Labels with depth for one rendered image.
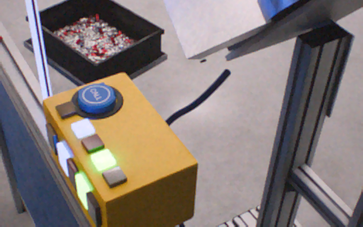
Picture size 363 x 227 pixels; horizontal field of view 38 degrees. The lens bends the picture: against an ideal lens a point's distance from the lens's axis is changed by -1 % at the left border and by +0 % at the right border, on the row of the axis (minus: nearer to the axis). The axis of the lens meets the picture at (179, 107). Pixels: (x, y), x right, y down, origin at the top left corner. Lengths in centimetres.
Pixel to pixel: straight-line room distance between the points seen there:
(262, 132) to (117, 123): 158
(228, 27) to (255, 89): 144
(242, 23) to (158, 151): 39
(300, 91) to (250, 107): 118
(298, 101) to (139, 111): 53
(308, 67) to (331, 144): 115
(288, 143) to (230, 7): 37
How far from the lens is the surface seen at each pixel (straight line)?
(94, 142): 52
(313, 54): 98
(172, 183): 51
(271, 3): 80
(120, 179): 49
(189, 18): 88
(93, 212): 50
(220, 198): 186
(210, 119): 212
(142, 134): 53
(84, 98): 56
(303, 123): 110
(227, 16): 86
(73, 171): 52
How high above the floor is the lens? 145
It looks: 42 degrees down
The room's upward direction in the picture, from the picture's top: 2 degrees clockwise
